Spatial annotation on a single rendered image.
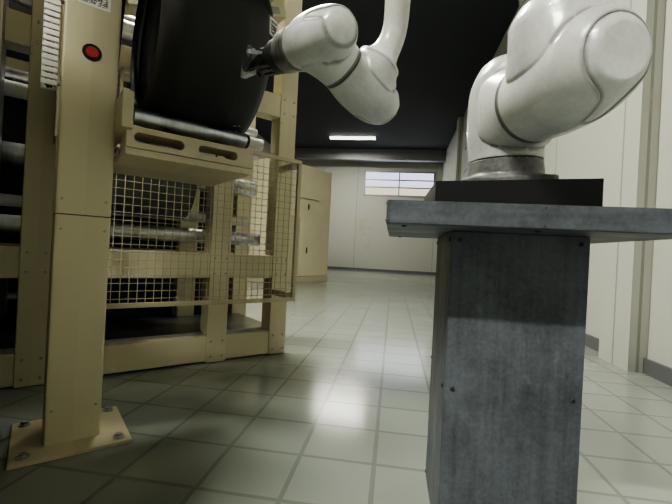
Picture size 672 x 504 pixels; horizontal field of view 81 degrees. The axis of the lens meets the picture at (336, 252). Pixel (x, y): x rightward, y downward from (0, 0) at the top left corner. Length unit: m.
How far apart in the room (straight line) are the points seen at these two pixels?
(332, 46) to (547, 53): 0.36
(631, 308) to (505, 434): 1.84
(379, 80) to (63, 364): 1.07
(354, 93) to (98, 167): 0.74
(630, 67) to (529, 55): 0.14
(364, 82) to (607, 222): 0.51
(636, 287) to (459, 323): 1.90
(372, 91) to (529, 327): 0.57
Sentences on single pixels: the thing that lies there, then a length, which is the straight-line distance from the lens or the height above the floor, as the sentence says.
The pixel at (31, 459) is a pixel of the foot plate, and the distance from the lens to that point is 1.32.
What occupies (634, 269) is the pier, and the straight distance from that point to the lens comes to 2.63.
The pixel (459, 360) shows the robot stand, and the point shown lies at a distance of 0.82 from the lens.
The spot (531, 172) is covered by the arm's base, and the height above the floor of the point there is 0.74.
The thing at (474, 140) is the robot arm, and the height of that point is 0.81.
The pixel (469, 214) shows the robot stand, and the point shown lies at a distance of 0.68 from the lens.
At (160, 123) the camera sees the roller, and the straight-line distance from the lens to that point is 1.26.
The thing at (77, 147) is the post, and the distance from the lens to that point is 1.28.
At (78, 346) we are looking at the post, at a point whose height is 0.27.
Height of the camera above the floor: 0.56
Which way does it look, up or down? level
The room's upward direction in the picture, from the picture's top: 3 degrees clockwise
